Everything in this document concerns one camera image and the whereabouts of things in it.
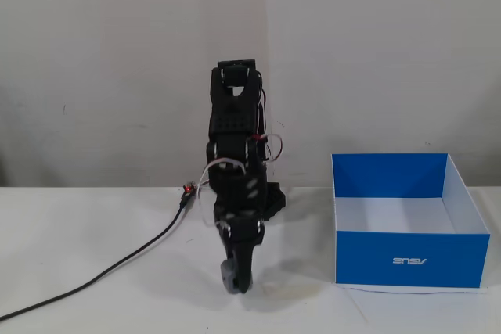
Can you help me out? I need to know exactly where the red white servo wire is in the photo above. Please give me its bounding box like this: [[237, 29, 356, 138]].
[[250, 133, 286, 163]]

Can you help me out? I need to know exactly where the blue white cardboard box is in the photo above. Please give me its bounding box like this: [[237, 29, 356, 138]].
[[330, 152, 492, 290]]

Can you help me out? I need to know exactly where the black usb cable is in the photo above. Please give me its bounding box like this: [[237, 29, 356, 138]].
[[0, 192, 193, 321]]

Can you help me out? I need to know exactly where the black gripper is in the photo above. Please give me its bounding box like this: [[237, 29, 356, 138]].
[[218, 217, 266, 295]]

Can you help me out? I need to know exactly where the gray cube block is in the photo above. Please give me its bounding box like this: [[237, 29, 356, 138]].
[[219, 258, 241, 296]]

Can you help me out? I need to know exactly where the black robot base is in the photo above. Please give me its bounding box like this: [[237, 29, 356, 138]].
[[261, 181, 288, 223]]

